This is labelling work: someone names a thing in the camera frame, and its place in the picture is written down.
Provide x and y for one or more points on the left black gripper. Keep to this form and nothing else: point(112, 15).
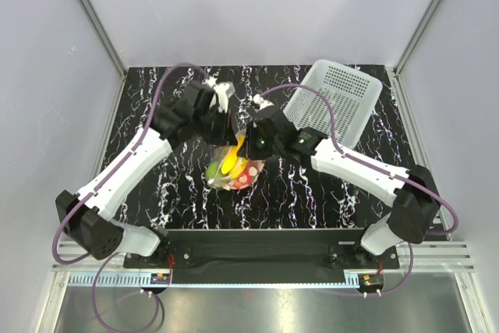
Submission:
point(227, 136)

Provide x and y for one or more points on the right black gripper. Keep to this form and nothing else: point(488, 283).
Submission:
point(248, 150)

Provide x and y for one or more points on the red dragon fruit toy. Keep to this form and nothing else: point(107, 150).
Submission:
point(248, 175)

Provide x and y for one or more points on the yellow banana bunch toy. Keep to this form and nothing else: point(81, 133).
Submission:
point(232, 164)

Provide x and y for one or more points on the green apple toy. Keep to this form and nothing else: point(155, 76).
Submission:
point(212, 170)

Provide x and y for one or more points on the clear dotted zip top bag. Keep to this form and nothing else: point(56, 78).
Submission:
point(222, 182)

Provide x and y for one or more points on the white plastic basket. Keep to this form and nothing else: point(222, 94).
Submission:
point(351, 93)

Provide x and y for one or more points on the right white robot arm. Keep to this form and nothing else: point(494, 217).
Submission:
point(411, 194)

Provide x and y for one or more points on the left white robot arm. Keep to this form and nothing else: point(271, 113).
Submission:
point(87, 216)

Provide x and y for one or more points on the black marble pattern mat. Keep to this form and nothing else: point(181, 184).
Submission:
point(176, 194)

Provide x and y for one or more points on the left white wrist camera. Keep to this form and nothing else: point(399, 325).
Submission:
point(222, 93)

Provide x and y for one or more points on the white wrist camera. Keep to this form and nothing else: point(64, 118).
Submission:
point(259, 103)
point(222, 93)

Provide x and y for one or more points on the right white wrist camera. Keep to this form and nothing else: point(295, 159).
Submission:
point(259, 103)

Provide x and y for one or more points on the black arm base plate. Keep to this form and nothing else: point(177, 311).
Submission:
point(218, 257)

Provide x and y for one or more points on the slotted white cable duct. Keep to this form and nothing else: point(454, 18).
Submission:
point(120, 279)

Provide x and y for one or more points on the left aluminium frame post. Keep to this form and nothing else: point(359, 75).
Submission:
point(103, 37)

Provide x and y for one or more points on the aluminium frame post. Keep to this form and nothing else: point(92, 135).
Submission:
point(103, 37)
point(424, 22)

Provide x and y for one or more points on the right aluminium frame post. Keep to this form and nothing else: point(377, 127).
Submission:
point(424, 22)

